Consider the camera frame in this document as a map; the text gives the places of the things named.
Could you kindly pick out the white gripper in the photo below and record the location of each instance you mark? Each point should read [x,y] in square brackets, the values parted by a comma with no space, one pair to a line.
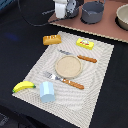
[63,7]

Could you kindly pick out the grey cooking pot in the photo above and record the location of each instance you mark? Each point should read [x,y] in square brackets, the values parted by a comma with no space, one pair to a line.
[92,12]

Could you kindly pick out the orange toy bread loaf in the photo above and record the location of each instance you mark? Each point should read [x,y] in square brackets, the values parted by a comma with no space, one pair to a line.
[52,39]

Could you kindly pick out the yellow toy box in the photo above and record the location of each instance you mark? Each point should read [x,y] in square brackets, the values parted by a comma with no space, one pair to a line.
[85,43]

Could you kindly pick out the yellow toy banana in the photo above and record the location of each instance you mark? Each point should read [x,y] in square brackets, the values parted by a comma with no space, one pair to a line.
[23,85]

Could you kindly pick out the light blue milk carton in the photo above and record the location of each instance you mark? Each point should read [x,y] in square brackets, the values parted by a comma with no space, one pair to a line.
[47,92]

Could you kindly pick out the round wooden plate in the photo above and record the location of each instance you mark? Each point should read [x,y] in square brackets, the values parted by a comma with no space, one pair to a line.
[68,66]

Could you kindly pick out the beige bowl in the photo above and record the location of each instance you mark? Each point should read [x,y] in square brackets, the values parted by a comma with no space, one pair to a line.
[122,14]

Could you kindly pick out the beige woven placemat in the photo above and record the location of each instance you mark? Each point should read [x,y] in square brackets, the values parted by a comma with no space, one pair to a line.
[71,104]

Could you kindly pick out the knife with wooden handle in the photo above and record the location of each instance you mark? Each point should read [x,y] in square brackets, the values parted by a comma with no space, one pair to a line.
[79,56]

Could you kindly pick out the fork with wooden handle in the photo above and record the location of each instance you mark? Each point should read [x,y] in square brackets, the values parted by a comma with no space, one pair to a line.
[69,82]

